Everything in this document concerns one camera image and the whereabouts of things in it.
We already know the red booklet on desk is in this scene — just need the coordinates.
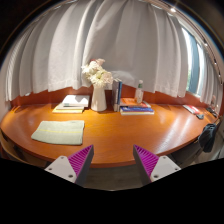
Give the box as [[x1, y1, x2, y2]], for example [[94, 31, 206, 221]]
[[183, 105, 200, 115]]

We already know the blue flat book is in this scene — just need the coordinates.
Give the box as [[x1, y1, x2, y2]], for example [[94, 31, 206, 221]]
[[120, 107, 154, 112]]

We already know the window with frame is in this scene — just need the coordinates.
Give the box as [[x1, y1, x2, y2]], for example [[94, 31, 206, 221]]
[[182, 28, 205, 96]]

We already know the upright blue book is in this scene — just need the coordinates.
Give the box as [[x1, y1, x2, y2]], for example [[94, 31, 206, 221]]
[[117, 81, 123, 106]]

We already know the clear plastic bottle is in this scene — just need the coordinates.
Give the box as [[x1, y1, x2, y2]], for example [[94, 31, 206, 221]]
[[135, 80, 144, 104]]

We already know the yellow-green flat book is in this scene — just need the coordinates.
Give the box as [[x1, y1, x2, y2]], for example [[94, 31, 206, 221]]
[[53, 104, 84, 113]]

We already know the white ribbed vase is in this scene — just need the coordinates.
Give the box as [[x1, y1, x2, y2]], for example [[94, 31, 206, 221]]
[[91, 85, 107, 112]]

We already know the light green folded towel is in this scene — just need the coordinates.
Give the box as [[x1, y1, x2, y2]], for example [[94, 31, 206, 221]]
[[31, 120, 85, 145]]

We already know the orange flat book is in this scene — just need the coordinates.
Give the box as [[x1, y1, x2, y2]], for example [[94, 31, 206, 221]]
[[120, 98, 150, 108]]

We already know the dark object at desk end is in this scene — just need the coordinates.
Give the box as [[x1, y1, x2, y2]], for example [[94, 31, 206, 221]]
[[206, 107, 218, 118]]

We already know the white book on top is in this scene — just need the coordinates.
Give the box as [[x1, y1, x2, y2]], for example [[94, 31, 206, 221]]
[[62, 95, 90, 107]]

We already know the upright grey book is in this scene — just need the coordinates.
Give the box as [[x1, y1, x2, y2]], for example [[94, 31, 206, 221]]
[[111, 78, 119, 111]]

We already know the white bottom flat book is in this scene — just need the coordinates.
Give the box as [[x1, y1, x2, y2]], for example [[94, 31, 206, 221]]
[[120, 112, 154, 115]]

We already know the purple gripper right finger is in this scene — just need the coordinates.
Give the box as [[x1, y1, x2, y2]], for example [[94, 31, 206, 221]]
[[133, 145, 180, 185]]

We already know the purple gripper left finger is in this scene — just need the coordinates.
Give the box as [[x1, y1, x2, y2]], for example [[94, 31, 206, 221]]
[[46, 145, 94, 186]]

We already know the white flower bouquet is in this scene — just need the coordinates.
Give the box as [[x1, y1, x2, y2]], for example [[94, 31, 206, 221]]
[[82, 58, 113, 88]]

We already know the white curtain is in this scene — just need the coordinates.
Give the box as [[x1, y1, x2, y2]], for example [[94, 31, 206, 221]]
[[3, 0, 188, 101]]

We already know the small dark device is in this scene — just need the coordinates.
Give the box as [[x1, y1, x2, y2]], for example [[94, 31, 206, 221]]
[[196, 114, 204, 120]]

